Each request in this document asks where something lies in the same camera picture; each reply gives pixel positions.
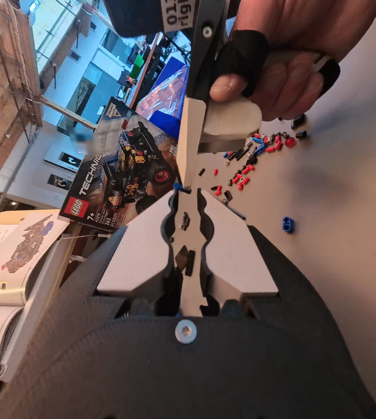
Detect small connector pins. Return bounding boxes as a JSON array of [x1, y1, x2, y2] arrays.
[[179, 113, 309, 231]]

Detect toy set box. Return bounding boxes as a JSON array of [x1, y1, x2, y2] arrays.
[[59, 96, 182, 233]]

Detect person's right hand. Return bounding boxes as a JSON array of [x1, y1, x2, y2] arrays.
[[209, 0, 376, 122]]

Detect white book stand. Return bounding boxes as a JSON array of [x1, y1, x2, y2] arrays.
[[0, 226, 80, 383]]

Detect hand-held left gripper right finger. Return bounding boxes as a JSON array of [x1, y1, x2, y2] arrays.
[[197, 188, 279, 316]]

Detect black axle rod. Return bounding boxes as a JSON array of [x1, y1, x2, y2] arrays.
[[222, 203, 245, 220]]

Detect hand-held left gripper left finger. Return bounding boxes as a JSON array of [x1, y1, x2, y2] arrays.
[[96, 189, 179, 316]]

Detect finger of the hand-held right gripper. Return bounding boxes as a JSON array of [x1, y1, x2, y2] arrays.
[[177, 98, 207, 190]]

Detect blue bin holding plastic bags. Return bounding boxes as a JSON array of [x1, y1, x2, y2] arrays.
[[136, 56, 189, 139]]

